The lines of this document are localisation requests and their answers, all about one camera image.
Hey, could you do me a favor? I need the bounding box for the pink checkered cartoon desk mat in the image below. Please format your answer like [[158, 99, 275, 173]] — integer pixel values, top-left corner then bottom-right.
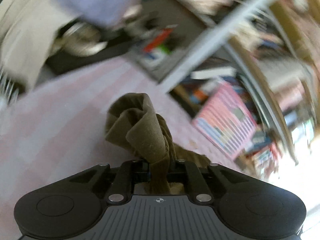
[[1, 57, 236, 239]]

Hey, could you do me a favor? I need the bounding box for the red tassel ornament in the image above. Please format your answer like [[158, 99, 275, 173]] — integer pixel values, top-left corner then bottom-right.
[[143, 28, 174, 53]]

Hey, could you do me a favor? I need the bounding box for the leaning white paperback book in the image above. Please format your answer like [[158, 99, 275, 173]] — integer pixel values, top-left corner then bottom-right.
[[190, 67, 236, 80]]

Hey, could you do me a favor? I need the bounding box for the brown velvet garment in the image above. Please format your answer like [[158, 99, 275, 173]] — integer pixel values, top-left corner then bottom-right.
[[105, 93, 210, 194]]

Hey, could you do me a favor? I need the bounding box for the white wooden bookshelf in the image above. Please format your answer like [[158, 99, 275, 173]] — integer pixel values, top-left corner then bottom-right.
[[130, 0, 319, 180]]

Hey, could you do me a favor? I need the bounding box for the pink keyboard learning tablet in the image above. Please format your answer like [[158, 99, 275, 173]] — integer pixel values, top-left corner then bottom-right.
[[192, 82, 257, 160]]

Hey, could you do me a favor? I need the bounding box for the brass round tin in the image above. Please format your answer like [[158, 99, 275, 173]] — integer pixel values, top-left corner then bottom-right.
[[62, 22, 108, 57]]

